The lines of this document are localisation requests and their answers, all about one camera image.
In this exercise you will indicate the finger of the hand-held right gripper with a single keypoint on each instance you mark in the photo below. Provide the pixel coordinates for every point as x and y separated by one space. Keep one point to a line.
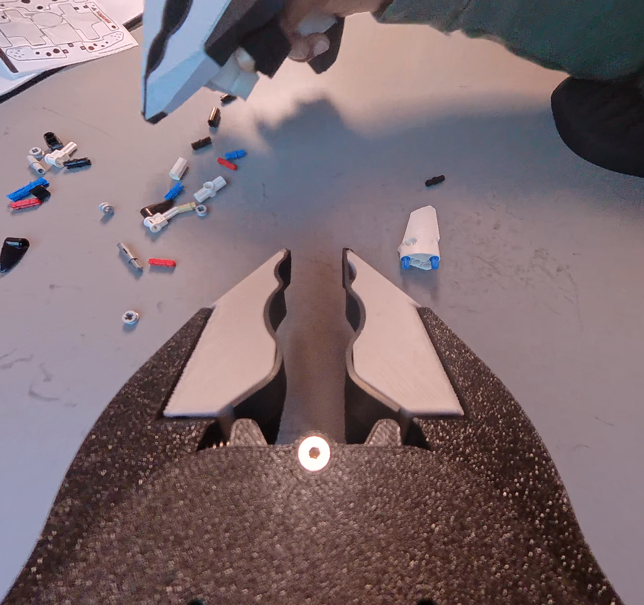
153 11
211 11

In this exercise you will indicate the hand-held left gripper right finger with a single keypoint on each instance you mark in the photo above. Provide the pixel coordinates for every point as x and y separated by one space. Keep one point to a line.
402 358

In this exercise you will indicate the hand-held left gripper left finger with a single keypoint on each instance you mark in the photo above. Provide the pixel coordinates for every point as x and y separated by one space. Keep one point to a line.
226 358

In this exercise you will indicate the white lego panel piece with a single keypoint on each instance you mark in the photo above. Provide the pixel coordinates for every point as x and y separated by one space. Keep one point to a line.
422 232

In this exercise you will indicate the scattered small lego pieces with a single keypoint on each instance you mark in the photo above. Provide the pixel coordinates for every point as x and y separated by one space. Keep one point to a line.
209 191

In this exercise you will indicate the sticker sheet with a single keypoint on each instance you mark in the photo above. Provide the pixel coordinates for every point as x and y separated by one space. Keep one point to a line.
50 26

